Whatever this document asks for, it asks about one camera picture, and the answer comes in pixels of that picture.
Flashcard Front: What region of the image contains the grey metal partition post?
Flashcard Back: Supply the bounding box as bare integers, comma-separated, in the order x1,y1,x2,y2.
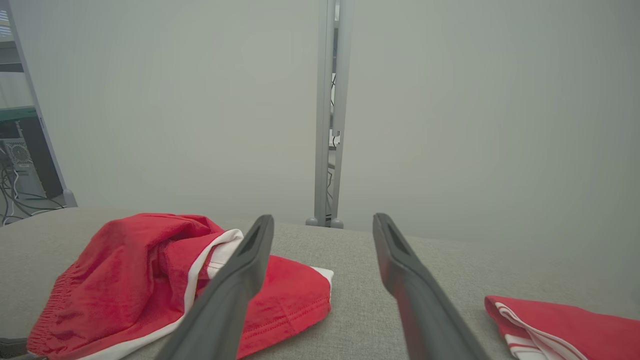
306,0,355,229

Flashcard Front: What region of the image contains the red white jersey shirt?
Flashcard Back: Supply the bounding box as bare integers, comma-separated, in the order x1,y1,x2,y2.
484,295,640,360

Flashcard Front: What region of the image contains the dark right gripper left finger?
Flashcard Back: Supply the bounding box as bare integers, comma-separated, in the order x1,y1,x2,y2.
155,215,275,360

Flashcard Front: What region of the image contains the black floor cable tangle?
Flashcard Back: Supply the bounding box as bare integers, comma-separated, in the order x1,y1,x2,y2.
0,165,67,227

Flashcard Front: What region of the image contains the black computer tower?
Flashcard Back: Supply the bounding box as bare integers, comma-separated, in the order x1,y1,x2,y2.
0,117,63,201

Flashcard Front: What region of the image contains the red shorts white trim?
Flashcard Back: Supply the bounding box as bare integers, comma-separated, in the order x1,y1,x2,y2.
26,213,334,360

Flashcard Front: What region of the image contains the grey partition frame leg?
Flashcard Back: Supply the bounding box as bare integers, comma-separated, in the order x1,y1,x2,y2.
5,0,78,208

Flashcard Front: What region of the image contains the green table edge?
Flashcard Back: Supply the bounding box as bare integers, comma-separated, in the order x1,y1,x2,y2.
0,106,39,124

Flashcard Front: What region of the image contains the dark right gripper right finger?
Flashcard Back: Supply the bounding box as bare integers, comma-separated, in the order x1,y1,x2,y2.
372,213,491,360

